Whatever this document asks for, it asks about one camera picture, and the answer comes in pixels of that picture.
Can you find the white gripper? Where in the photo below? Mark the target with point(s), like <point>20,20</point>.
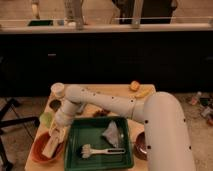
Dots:
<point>57,131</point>

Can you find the pale rectangular eraser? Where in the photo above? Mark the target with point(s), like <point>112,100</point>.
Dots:
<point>51,146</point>

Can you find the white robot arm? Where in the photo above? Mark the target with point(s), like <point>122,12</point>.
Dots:
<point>166,133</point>

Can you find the red bowl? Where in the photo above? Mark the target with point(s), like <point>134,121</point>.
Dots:
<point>38,147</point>

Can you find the dark brown bowl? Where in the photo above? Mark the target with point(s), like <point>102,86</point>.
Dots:
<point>140,147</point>

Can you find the green leafy vegetable toy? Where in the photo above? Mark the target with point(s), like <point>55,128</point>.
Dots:
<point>46,119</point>

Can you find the green plastic tray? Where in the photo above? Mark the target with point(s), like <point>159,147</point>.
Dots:
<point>89,131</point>

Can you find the small dark round lid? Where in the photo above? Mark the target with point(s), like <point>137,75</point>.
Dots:
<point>55,104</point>

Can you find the white dish brush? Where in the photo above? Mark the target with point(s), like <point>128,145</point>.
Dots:
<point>87,151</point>

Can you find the white cup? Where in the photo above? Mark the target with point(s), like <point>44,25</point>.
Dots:
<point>58,89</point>

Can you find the dark brown food toy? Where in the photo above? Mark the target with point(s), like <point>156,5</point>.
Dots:
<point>101,113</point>

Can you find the grey crumpled cloth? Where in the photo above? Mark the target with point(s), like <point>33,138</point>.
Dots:
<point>112,134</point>

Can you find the black office chair base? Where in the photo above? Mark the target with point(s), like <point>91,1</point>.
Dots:
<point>6,164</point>

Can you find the orange fruit toy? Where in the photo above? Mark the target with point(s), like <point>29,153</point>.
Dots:
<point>134,85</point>

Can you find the yellow banana toy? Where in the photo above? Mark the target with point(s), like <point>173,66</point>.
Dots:
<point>143,93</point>

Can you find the plastic bottle on floor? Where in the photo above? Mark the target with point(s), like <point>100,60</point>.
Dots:
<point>195,99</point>

